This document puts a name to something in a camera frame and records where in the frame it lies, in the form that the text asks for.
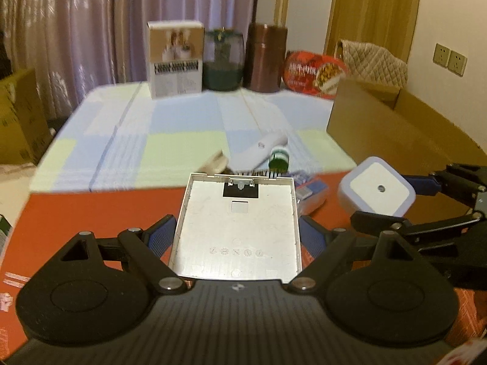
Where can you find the white square night light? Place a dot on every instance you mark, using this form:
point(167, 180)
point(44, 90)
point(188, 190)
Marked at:
point(376, 188)

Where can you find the red snack bag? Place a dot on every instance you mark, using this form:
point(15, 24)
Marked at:
point(308, 72)

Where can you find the brown cylindrical canister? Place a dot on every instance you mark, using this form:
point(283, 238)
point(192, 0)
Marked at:
point(266, 59)

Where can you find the pale wooden slats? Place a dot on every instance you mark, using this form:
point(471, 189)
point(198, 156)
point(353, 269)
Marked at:
point(282, 3)

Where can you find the brown comb hair clip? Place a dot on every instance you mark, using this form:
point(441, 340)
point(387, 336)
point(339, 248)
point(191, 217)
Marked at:
point(262, 173)

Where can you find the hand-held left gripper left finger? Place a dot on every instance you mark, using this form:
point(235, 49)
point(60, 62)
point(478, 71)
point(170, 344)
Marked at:
point(161, 237)

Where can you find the mauve curtain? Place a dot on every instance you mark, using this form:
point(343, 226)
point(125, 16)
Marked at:
point(114, 26)

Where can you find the beige quilted cloth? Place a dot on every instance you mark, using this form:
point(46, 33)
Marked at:
point(374, 64)

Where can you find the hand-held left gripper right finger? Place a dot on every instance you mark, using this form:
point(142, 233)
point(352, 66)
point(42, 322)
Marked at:
point(312, 237)

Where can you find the checked blanket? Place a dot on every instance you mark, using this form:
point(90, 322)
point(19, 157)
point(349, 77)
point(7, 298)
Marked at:
point(152, 140)

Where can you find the wooden door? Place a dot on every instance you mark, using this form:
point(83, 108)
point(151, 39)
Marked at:
point(374, 3)

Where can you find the wall socket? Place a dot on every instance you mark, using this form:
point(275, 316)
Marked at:
point(457, 63)
point(442, 55)

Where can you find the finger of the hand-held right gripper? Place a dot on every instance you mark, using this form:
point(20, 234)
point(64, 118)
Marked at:
point(420, 184)
point(376, 221)

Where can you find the cardboard storage box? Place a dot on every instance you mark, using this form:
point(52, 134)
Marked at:
point(19, 121)

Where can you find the white printed carton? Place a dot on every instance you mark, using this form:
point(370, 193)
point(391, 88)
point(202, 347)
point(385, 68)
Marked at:
point(175, 61)

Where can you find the white handheld device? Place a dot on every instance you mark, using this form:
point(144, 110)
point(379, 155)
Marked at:
point(255, 152)

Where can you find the white square lid tray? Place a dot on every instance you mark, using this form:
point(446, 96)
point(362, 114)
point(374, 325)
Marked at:
point(236, 232)

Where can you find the green packet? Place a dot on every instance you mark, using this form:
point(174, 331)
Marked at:
point(3, 234)

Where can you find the green glass jar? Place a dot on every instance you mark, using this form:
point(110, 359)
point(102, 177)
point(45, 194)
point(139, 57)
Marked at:
point(222, 64)

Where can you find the small clear plastic box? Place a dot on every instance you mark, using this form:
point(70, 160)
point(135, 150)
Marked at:
point(314, 192)

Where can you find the green and white bottle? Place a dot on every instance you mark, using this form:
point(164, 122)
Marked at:
point(279, 159)

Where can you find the red mat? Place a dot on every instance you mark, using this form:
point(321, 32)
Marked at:
point(95, 213)

